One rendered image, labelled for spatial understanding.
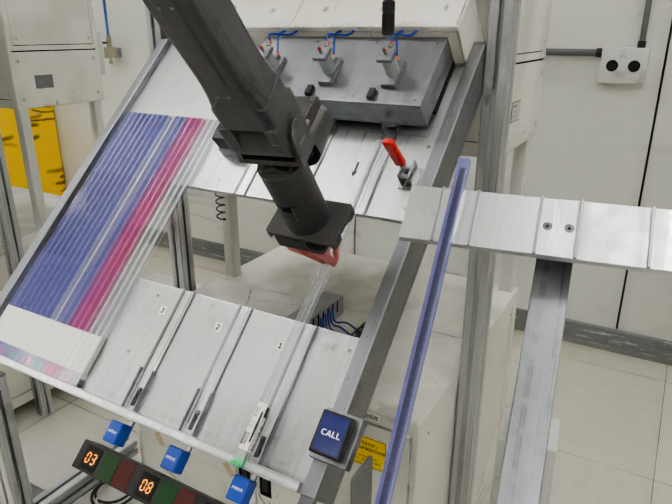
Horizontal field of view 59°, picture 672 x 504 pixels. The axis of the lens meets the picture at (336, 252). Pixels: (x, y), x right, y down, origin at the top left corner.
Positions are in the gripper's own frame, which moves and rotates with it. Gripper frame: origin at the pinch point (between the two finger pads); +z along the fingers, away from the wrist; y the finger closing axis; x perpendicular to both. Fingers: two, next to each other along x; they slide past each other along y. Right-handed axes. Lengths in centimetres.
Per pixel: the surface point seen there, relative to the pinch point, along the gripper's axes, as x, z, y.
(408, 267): -2.6, 2.5, -10.4
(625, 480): -22, 131, -45
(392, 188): -13.8, 0.1, -4.2
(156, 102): -26, 0, 51
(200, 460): 26, 55, 39
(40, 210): -23, 50, 135
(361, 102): -23.6, -7.0, 3.1
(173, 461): 31.6, 4.9, 10.1
